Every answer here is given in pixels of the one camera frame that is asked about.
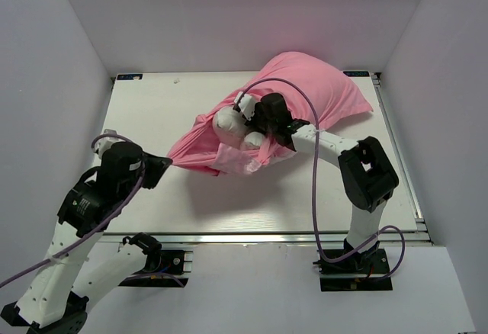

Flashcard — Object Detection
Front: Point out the blue label sticker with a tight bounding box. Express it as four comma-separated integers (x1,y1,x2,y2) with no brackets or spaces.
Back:
116,73,143,81
343,70,370,77

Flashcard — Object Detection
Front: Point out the blue label sticker left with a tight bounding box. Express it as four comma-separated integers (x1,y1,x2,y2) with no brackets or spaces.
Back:
116,73,143,81

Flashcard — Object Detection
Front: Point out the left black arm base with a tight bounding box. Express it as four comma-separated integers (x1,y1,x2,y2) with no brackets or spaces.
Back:
119,233,193,288

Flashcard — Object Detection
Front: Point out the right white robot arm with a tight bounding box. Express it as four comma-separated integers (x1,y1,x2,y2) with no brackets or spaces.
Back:
234,92,399,272

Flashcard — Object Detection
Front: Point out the white pillow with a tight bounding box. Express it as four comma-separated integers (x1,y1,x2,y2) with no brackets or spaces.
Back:
211,106,277,151

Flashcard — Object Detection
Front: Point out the white front board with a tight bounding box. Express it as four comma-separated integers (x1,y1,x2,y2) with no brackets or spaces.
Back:
82,244,474,333

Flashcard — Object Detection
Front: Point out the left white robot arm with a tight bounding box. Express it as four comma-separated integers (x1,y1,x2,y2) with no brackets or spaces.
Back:
1,142,172,333

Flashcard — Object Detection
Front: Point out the pink pillowcase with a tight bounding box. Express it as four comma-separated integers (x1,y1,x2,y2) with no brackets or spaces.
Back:
168,52,373,175

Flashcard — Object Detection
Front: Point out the blue label sticker right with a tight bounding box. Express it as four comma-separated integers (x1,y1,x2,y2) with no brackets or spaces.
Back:
343,70,370,77

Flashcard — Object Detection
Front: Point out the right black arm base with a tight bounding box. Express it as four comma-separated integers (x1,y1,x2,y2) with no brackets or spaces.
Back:
313,249,393,292

